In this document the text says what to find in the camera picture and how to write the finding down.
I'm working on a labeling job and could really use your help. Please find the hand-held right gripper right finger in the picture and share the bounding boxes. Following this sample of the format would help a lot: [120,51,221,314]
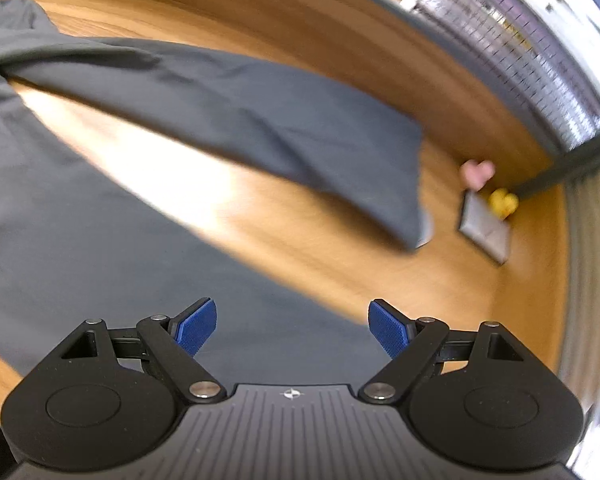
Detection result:
[359,299,533,404]

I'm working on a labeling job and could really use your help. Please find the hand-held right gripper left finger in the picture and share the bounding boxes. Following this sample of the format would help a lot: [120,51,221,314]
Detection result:
[50,297,227,404]

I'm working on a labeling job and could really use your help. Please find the grey pants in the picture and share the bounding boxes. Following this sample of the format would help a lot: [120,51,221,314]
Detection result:
[0,0,435,386]

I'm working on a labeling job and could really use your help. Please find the flat rectangular case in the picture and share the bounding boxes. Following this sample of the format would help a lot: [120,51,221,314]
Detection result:
[457,191,513,266]

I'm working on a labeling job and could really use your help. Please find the yellow rubber duck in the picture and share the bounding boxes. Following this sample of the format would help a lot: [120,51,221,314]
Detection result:
[487,187,520,220]

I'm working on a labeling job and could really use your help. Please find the pink toy duck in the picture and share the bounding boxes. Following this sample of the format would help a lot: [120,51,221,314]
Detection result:
[459,159,496,191]

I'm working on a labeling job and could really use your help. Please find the dark partition post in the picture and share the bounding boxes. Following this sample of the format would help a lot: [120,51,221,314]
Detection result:
[512,127,600,200]

